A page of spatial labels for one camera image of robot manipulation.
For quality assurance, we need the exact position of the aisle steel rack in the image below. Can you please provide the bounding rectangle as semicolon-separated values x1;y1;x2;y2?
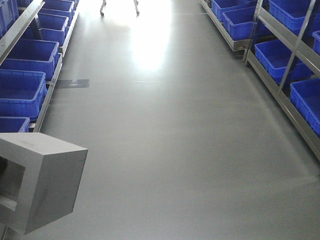
0;0;80;132
201;0;320;156

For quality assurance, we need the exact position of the gray hollow square base block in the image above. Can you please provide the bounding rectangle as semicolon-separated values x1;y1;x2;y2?
0;132;88;235

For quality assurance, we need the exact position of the right aisle steel rack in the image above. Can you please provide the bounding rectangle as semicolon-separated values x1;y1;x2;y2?
201;0;320;156

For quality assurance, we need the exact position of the left aisle steel rack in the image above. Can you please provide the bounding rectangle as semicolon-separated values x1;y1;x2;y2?
0;0;80;132

